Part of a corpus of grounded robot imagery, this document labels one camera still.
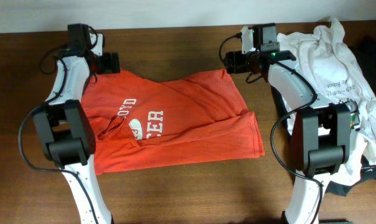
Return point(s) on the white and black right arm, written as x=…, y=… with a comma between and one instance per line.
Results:
x=320, y=139

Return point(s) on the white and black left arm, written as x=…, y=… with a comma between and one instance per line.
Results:
x=67, y=138

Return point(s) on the black garment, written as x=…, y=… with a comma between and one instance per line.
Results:
x=365, y=53

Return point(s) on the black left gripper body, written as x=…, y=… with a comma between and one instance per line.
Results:
x=103, y=63

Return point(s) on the red printed t-shirt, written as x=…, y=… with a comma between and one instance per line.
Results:
x=142, y=124

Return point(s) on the white crumpled t-shirt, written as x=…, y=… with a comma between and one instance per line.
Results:
x=332, y=69

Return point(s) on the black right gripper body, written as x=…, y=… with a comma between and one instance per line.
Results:
x=241, y=63

